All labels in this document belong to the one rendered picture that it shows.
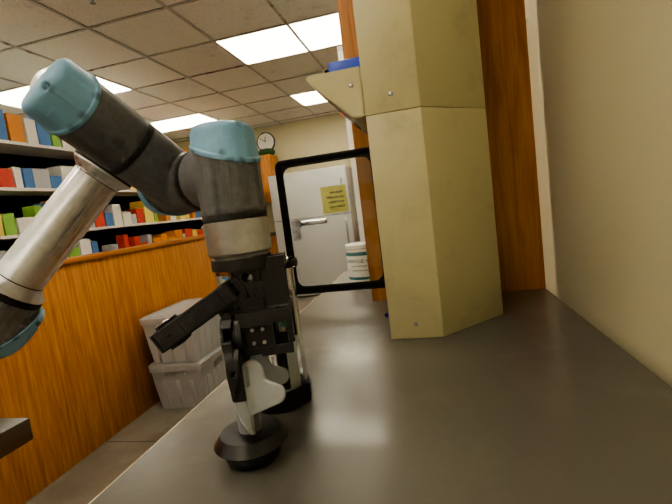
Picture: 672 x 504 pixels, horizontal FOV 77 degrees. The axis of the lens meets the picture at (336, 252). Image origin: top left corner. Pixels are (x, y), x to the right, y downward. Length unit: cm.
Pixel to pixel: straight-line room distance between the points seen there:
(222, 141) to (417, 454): 42
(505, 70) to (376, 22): 48
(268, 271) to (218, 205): 9
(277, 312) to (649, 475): 40
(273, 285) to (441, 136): 55
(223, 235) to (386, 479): 32
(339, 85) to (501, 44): 55
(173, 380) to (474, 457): 277
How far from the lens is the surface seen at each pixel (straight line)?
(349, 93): 91
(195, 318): 51
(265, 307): 50
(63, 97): 52
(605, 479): 53
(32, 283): 96
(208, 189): 48
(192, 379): 310
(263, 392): 52
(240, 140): 49
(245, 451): 54
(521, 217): 127
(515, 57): 131
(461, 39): 103
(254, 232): 48
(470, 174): 97
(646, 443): 60
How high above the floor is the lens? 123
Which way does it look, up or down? 6 degrees down
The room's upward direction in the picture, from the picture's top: 7 degrees counter-clockwise
